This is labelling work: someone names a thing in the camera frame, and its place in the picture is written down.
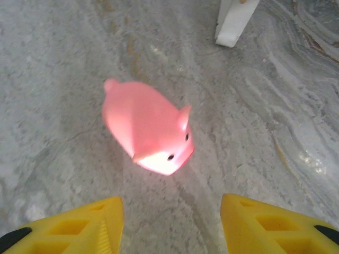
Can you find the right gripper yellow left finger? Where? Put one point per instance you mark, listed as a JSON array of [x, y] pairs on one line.
[[79, 232]]

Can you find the wooden two-tier shelf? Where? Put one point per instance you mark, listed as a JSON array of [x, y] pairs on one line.
[[233, 23]]

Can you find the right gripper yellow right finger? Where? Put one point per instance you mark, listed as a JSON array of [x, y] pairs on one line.
[[265, 232]]

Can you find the pink plastic pig toy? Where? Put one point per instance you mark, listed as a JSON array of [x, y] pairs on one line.
[[143, 121]]

